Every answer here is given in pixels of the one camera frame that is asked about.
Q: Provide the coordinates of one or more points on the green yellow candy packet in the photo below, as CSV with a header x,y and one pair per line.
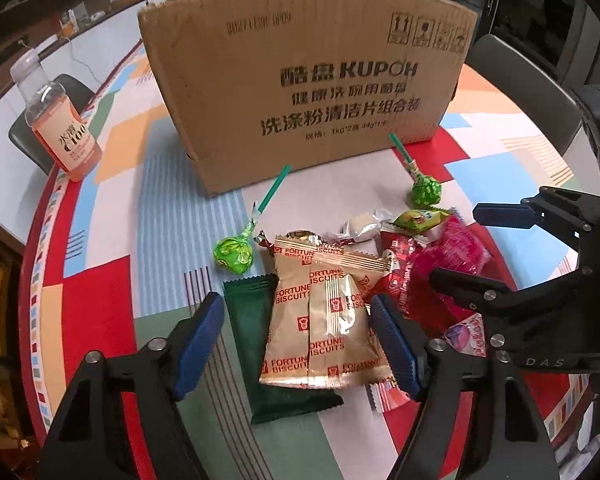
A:
x,y
420,220

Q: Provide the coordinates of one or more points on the orange drink bottle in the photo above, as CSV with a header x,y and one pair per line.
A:
x,y
62,135

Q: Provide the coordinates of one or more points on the brown cardboard box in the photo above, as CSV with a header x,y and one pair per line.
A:
x,y
305,60

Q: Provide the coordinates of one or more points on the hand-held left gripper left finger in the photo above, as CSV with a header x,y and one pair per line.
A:
x,y
200,345

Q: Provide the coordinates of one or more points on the dark green snack packet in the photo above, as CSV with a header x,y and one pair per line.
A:
x,y
250,340

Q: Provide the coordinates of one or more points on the grey chair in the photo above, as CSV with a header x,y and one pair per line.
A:
x,y
520,85
45,140

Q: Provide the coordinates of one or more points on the green lollipop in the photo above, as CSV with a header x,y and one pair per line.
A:
x,y
426,191
234,256

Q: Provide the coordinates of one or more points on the gold biscuit packet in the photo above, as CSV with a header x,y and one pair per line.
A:
x,y
290,310
345,320

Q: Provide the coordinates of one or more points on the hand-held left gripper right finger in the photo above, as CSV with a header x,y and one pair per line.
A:
x,y
392,345

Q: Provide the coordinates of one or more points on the white candy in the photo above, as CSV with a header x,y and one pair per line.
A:
x,y
362,225

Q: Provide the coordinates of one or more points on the red snack packet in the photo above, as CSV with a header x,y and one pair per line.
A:
x,y
400,265

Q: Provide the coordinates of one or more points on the white desk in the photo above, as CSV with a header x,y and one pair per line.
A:
x,y
105,25

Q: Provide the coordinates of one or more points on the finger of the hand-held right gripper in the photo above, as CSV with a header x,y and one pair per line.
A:
x,y
530,320
500,214

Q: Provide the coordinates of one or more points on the magenta snack packet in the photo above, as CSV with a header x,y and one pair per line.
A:
x,y
450,255

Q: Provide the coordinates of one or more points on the red zigzag-edged packet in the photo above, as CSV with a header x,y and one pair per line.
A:
x,y
387,395

